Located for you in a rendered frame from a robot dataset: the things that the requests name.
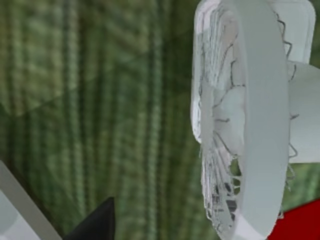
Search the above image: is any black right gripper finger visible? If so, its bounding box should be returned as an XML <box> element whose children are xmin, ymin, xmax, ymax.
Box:
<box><xmin>61</xmin><ymin>196</ymin><xmax>116</xmax><ymax>240</ymax></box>

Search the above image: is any white electric fan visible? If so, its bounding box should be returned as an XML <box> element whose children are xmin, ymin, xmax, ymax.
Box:
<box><xmin>190</xmin><ymin>0</ymin><xmax>320</xmax><ymax>240</ymax></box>

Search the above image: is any red object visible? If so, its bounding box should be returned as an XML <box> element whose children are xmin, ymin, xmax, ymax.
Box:
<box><xmin>264</xmin><ymin>198</ymin><xmax>320</xmax><ymax>240</ymax></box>

